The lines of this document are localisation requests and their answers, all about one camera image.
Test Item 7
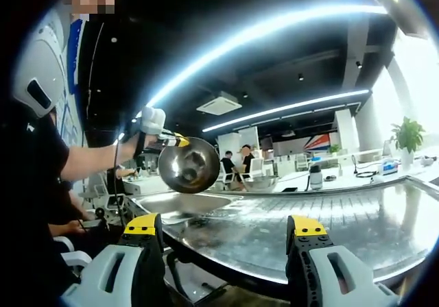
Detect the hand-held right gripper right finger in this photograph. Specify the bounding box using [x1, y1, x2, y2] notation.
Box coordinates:
[285, 214, 401, 307]

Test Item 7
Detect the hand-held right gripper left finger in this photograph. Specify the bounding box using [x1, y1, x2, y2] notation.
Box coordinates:
[60, 212, 169, 307]

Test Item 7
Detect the steel bowl with water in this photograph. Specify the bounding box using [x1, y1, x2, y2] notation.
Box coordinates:
[156, 136, 222, 195]

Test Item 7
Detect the stainless steel sink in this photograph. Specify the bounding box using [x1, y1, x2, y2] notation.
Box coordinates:
[128, 173, 439, 287]

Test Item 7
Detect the white water bottle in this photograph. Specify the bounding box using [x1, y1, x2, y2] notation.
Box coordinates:
[308, 164, 325, 191]

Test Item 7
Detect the person's left hand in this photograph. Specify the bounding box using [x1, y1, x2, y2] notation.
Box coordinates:
[118, 132, 159, 161]

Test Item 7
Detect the white plastic chair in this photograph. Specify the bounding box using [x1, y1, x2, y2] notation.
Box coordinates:
[53, 236, 94, 274]

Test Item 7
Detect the ceiling air conditioner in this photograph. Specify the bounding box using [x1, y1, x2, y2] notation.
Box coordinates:
[195, 96, 243, 116]

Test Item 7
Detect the steel basin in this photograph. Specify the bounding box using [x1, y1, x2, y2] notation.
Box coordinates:
[244, 175, 280, 193]

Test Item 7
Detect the short ceiling light strip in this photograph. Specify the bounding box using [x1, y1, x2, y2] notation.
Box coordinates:
[201, 88, 371, 134]

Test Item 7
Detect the blue white box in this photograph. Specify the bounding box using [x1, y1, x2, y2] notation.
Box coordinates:
[377, 158, 401, 176]

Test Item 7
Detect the white worn device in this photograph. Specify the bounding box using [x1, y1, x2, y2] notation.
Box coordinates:
[12, 38, 67, 119]

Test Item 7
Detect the person's black shirt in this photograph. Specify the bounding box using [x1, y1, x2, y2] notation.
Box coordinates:
[0, 97, 72, 219]

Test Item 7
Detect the long ceiling light strip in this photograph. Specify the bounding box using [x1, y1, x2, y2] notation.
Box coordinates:
[118, 4, 389, 140]

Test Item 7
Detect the large potted plant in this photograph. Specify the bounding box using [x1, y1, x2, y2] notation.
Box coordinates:
[390, 116, 427, 171]

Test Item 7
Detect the black drain hose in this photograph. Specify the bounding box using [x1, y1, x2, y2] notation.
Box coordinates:
[167, 251, 193, 302]

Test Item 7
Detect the blue white wall poster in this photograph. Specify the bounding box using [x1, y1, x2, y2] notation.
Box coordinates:
[54, 19, 84, 147]

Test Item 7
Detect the black coiled cable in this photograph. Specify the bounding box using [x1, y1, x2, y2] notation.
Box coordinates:
[351, 154, 379, 179]

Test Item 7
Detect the red blue wall mural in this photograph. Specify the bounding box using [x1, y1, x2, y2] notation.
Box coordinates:
[300, 133, 333, 153]

